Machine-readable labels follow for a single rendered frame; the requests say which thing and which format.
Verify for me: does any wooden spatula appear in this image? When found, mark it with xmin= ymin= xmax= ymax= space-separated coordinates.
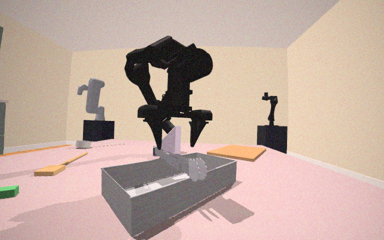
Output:
xmin=34 ymin=152 xmax=88 ymax=176

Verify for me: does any light wooden board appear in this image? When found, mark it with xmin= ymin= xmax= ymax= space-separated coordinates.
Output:
xmin=207 ymin=144 xmax=266 ymax=162

